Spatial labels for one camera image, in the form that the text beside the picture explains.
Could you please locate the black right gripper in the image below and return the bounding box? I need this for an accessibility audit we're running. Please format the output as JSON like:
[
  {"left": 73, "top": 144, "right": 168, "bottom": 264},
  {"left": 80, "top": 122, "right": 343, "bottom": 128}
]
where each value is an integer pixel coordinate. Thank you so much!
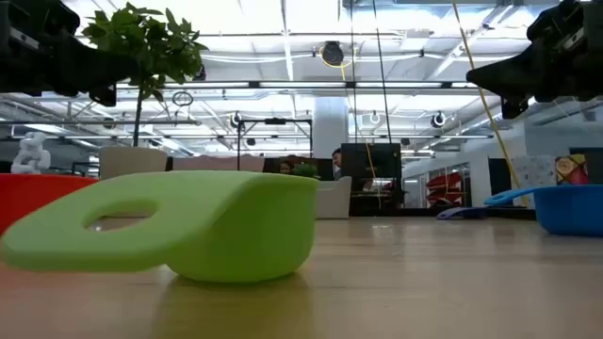
[{"left": 465, "top": 0, "right": 603, "bottom": 121}]

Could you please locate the black table edge rail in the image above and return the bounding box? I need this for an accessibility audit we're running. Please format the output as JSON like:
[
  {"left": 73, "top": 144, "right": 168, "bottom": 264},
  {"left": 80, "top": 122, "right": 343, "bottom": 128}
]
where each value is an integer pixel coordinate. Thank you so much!
[{"left": 349, "top": 206, "right": 539, "bottom": 222}]

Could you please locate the black hanging ring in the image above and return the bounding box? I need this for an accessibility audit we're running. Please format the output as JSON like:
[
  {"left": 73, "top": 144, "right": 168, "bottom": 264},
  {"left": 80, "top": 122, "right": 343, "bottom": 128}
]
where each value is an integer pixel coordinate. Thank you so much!
[{"left": 171, "top": 89, "right": 195, "bottom": 107}]

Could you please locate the large red measuring cup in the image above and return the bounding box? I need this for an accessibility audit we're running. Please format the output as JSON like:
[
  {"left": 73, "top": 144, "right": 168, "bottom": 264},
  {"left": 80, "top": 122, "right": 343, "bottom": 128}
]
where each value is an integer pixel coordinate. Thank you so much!
[{"left": 0, "top": 172, "right": 100, "bottom": 236}]

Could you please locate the pink partition screen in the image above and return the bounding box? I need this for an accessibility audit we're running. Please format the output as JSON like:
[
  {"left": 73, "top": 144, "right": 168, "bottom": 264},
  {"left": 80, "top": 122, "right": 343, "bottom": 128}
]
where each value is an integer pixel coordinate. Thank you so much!
[{"left": 171, "top": 154, "right": 266, "bottom": 173}]

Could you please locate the white plastic basket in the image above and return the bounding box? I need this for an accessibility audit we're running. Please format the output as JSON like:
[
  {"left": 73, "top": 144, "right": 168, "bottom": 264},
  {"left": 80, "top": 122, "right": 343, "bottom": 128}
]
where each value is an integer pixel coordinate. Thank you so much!
[{"left": 315, "top": 175, "right": 353, "bottom": 220}]

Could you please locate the red storage rack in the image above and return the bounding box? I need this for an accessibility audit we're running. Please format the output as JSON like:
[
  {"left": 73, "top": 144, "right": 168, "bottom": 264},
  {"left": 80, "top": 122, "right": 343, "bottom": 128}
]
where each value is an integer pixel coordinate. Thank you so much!
[{"left": 425, "top": 170, "right": 465, "bottom": 206}]

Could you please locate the large white planter pot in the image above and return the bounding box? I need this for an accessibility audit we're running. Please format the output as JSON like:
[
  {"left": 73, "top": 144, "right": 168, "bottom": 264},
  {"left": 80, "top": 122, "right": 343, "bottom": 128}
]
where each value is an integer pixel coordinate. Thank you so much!
[{"left": 98, "top": 146, "right": 169, "bottom": 181}]

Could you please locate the white humanoid robot figure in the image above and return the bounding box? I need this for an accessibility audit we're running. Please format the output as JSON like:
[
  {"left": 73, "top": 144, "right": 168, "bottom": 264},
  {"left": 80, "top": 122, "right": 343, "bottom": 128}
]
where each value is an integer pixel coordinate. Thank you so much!
[{"left": 9, "top": 131, "right": 53, "bottom": 175}]

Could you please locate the green leafy tree plant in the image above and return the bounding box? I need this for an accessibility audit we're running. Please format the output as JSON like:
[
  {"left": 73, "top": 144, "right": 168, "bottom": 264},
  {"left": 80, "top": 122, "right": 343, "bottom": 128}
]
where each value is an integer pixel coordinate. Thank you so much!
[{"left": 81, "top": 1, "right": 210, "bottom": 149}]

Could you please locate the colourful patchwork quilt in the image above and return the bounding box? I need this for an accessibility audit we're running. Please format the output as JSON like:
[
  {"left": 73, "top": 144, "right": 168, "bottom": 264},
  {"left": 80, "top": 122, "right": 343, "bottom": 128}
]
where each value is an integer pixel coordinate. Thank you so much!
[{"left": 554, "top": 153, "right": 591, "bottom": 186}]

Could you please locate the white patterned panel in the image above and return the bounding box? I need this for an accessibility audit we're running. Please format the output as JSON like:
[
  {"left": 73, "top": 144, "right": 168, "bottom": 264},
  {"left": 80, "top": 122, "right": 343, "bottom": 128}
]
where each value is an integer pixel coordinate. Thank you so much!
[{"left": 510, "top": 154, "right": 557, "bottom": 209}]

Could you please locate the blue plastic measuring cup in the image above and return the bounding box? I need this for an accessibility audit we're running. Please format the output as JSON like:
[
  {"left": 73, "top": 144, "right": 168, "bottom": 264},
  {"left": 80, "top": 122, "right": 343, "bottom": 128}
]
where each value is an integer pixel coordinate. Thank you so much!
[{"left": 483, "top": 184, "right": 603, "bottom": 237}]

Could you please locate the black monitor screen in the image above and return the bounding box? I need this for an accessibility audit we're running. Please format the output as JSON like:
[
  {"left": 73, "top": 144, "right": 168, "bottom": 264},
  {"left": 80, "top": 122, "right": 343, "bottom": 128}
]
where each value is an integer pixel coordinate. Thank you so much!
[{"left": 340, "top": 141, "right": 403, "bottom": 180}]

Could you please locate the black hanging cable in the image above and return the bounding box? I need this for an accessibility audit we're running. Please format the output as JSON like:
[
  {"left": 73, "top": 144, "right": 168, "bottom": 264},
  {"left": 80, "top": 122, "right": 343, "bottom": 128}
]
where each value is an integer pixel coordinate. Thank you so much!
[{"left": 371, "top": 0, "right": 394, "bottom": 145}]

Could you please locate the yellow hanging rope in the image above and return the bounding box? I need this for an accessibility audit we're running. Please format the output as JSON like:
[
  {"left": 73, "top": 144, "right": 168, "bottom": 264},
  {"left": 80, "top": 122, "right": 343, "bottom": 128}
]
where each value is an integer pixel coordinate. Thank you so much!
[{"left": 451, "top": 0, "right": 530, "bottom": 208}]

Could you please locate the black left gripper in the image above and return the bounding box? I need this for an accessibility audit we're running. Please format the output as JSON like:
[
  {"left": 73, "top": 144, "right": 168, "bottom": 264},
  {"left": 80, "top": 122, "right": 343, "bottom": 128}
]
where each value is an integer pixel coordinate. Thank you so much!
[{"left": 0, "top": 0, "right": 141, "bottom": 107}]

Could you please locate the green plastic measuring cup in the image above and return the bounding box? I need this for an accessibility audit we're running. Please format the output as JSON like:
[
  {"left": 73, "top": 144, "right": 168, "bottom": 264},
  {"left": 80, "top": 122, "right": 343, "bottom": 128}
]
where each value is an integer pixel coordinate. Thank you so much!
[{"left": 0, "top": 169, "right": 320, "bottom": 284}]

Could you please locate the small purple measuring cup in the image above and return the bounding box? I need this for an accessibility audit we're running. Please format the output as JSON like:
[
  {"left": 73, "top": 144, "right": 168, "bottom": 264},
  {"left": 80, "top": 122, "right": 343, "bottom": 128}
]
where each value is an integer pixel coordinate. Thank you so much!
[{"left": 435, "top": 206, "right": 488, "bottom": 221}]

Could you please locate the small green bush plant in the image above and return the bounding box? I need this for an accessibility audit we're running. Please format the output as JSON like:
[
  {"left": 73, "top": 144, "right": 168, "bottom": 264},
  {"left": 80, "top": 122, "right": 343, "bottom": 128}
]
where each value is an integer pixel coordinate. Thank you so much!
[{"left": 293, "top": 162, "right": 321, "bottom": 181}]

